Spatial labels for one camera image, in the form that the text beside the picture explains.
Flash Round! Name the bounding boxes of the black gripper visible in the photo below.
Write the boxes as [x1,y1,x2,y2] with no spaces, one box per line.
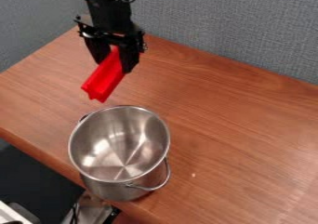
[75,0,147,73]

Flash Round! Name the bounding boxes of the red plastic block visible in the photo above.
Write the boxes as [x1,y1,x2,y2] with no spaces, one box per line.
[80,46,124,102]

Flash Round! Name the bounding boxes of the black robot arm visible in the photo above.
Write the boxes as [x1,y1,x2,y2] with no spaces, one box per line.
[75,0,147,73]

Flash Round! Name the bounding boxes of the stainless steel pot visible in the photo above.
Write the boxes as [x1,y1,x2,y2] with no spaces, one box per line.
[68,105,170,202]

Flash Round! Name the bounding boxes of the white object at corner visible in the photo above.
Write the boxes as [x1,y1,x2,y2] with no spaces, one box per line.
[0,201,32,224]

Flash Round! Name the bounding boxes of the metal pot bail handle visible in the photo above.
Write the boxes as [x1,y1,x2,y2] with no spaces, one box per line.
[126,158,171,191]

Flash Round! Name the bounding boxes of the grey table leg bracket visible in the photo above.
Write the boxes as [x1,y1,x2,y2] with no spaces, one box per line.
[62,191,120,224]

